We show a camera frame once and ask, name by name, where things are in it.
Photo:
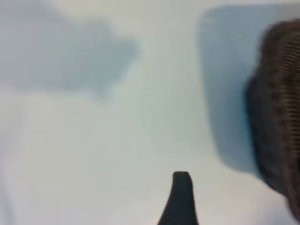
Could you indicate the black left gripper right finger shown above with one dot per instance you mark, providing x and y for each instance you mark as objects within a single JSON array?
[{"x": 187, "y": 206}]

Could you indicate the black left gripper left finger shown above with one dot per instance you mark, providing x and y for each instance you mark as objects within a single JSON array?
[{"x": 172, "y": 211}]

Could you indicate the dark brown wicker basket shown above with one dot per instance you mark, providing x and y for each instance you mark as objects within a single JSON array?
[{"x": 276, "y": 105}]

